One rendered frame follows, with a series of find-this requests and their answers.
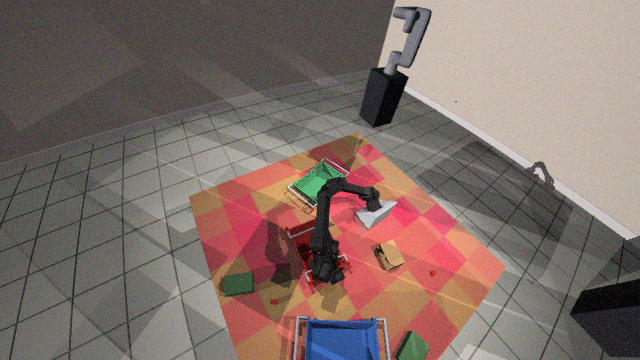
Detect green block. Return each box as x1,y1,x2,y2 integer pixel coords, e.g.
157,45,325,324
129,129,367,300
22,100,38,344
223,272,255,297
394,331,430,360

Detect tan rectangular box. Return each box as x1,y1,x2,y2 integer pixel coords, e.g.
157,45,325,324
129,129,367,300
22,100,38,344
376,240,405,271

